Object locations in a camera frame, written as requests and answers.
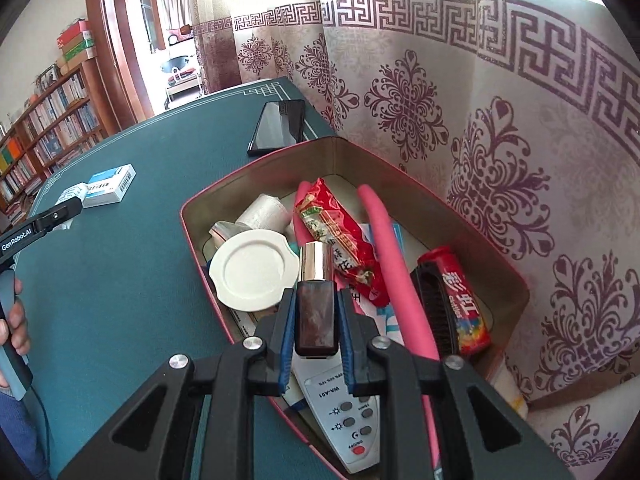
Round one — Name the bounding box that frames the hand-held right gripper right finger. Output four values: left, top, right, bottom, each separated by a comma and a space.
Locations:
337, 287, 576, 480

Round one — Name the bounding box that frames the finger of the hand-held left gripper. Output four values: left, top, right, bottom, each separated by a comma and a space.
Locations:
27, 196, 83, 235

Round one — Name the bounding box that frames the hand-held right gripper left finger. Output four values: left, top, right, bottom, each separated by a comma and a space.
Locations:
57, 287, 301, 480

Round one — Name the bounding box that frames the brown perfume bottle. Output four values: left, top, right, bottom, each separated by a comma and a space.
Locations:
294, 241, 337, 358

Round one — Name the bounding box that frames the blue and white box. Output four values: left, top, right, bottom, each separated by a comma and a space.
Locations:
360, 222, 406, 351

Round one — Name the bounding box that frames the white blue medicine box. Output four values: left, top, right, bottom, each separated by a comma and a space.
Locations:
81, 163, 137, 209

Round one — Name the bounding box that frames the white round lid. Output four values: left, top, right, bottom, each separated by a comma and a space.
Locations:
208, 229, 301, 311

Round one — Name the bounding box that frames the long pink foam rod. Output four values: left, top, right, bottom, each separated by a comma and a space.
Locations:
356, 183, 441, 361

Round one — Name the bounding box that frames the white remote control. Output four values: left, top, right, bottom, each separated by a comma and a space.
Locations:
291, 355, 383, 476

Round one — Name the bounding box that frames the black comb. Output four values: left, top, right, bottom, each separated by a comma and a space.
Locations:
410, 260, 458, 361

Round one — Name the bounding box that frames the red snack packet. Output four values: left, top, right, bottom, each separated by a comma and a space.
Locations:
293, 177, 392, 309

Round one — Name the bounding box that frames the red candy tube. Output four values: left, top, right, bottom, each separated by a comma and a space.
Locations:
417, 246, 493, 357

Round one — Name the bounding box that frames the bandage roll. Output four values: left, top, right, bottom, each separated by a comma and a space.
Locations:
209, 192, 293, 251

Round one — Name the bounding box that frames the person's left forearm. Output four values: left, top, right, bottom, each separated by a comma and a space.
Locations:
0, 385, 51, 480

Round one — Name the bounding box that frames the person's left hand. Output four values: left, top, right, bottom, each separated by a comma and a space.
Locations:
4, 277, 31, 357

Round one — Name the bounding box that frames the wooden bookshelf with books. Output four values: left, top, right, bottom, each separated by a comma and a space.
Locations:
0, 57, 108, 226

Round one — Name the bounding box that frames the stack of coloured boxes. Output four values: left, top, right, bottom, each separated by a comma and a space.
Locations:
55, 20, 98, 68

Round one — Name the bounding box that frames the black and white chair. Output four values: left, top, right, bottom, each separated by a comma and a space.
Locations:
160, 52, 203, 103

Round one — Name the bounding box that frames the black smartphone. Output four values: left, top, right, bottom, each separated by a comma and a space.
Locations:
246, 100, 307, 157

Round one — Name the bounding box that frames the patterned beige curtain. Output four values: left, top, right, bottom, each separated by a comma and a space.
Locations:
192, 0, 640, 476

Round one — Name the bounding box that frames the black cable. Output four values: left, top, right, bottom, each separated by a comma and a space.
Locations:
30, 390, 53, 478

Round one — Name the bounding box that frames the wooden door frame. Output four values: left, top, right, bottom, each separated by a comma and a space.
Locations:
85, 0, 168, 126

